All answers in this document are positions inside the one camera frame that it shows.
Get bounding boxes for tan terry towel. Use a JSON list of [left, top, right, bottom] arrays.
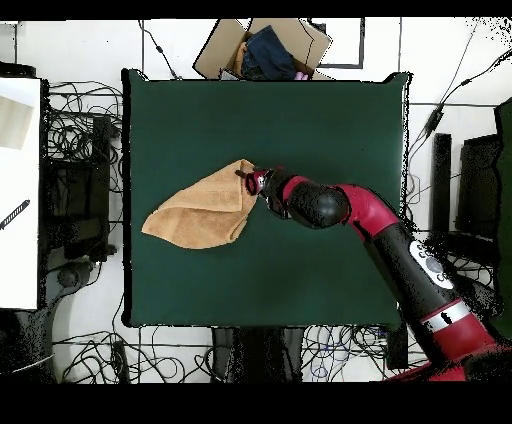
[[140, 158, 259, 250]]

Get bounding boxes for orange cloth item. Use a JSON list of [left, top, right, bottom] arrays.
[[233, 41, 248, 76]]

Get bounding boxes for dark green table cloth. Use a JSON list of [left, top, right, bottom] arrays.
[[120, 68, 413, 329]]

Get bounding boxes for dark blue jeans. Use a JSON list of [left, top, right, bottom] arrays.
[[240, 24, 297, 81]]

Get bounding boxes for brown cardboard box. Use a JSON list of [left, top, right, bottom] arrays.
[[192, 17, 333, 81]]

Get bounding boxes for black metal stand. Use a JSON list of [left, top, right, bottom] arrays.
[[39, 114, 114, 263]]

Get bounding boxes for beige cardboard piece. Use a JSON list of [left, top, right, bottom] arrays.
[[0, 95, 34, 151]]

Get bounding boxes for white desk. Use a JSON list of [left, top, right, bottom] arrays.
[[0, 76, 42, 311]]

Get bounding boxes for dark green fabric sheet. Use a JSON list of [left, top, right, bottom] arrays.
[[475, 97, 512, 341]]

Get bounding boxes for black cable with inline plug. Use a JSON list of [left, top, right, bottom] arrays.
[[137, 19, 183, 81]]

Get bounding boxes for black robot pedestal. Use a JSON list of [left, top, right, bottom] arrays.
[[211, 326, 305, 383]]

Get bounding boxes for black cable with adapter block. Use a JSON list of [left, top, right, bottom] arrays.
[[405, 47, 512, 169]]

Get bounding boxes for black metal frame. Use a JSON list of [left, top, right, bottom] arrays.
[[429, 132, 503, 267]]

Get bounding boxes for black ribbed strap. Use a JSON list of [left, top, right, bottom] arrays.
[[0, 198, 32, 232]]

